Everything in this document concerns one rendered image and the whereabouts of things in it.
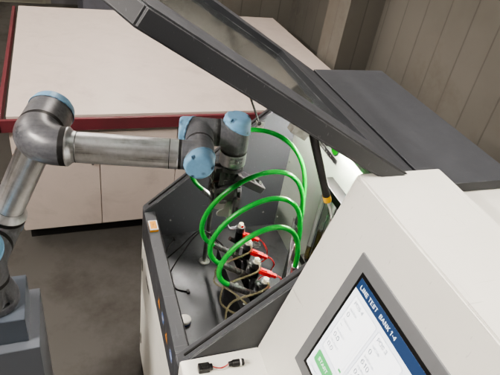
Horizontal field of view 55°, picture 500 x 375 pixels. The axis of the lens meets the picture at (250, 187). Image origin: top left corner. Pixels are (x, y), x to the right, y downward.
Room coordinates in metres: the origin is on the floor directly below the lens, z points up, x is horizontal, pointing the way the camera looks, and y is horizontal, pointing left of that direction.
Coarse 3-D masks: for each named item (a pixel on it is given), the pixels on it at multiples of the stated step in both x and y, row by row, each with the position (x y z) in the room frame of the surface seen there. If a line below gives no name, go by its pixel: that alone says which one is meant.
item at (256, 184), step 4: (244, 172) 1.19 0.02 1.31; (236, 176) 1.14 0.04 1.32; (240, 176) 1.14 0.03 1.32; (244, 176) 1.15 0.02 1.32; (236, 180) 1.14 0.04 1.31; (252, 180) 1.17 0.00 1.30; (256, 180) 1.18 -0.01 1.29; (244, 184) 1.15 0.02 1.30; (248, 184) 1.15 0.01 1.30; (252, 184) 1.16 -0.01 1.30; (256, 184) 1.16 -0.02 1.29; (260, 184) 1.18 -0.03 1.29; (252, 188) 1.16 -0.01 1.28; (256, 188) 1.16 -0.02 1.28; (260, 188) 1.17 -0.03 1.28; (264, 188) 1.17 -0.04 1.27; (260, 192) 1.17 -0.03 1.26
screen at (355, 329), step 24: (360, 264) 0.75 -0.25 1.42; (360, 288) 0.71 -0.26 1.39; (384, 288) 0.67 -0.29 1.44; (336, 312) 0.72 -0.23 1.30; (360, 312) 0.68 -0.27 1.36; (384, 312) 0.64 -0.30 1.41; (312, 336) 0.73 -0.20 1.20; (336, 336) 0.68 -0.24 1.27; (360, 336) 0.64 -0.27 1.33; (384, 336) 0.61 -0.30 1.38; (408, 336) 0.58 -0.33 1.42; (312, 360) 0.69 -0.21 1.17; (336, 360) 0.65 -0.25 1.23; (360, 360) 0.61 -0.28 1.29; (384, 360) 0.58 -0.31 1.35; (408, 360) 0.55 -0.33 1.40; (432, 360) 0.53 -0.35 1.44
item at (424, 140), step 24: (336, 72) 1.63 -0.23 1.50; (360, 72) 1.67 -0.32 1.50; (360, 96) 1.46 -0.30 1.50; (384, 96) 1.49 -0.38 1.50; (408, 96) 1.53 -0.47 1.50; (384, 120) 1.31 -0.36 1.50; (408, 120) 1.34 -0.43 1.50; (432, 120) 1.37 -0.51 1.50; (408, 144) 1.18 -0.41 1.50; (432, 144) 1.20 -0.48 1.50; (456, 144) 1.23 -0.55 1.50; (432, 168) 1.07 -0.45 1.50; (456, 168) 1.09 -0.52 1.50; (480, 168) 1.11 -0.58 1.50; (480, 192) 1.05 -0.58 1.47
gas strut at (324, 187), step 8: (312, 144) 0.87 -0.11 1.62; (312, 152) 0.87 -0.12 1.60; (320, 152) 0.88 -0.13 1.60; (320, 160) 0.88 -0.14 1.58; (320, 168) 0.88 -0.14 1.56; (320, 176) 0.89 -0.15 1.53; (320, 184) 0.90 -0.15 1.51; (328, 192) 0.90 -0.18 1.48; (328, 200) 0.90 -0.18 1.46; (328, 208) 0.92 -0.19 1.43
